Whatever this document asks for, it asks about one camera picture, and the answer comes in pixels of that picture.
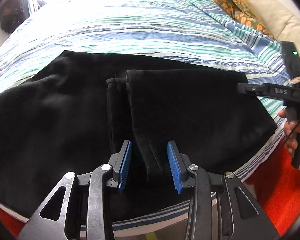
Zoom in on black pants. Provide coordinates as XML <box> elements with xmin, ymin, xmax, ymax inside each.
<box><xmin>0</xmin><ymin>51</ymin><xmax>277</xmax><ymax>221</ymax></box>

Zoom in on person right hand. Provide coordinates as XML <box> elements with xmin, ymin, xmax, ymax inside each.
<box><xmin>284</xmin><ymin>120</ymin><xmax>300</xmax><ymax>154</ymax></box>

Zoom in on red fuzzy garment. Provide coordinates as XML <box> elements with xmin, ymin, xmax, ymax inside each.
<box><xmin>0</xmin><ymin>139</ymin><xmax>300</xmax><ymax>238</ymax></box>

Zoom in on striped blue green bedsheet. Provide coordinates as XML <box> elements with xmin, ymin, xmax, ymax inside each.
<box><xmin>0</xmin><ymin>0</ymin><xmax>294</xmax><ymax>238</ymax></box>

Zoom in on dark hanging jacket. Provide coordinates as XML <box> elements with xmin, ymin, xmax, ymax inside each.
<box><xmin>0</xmin><ymin>0</ymin><xmax>30</xmax><ymax>34</ymax></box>

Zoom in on black cable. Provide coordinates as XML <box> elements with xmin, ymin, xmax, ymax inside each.
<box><xmin>280</xmin><ymin>119</ymin><xmax>300</xmax><ymax>148</ymax></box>

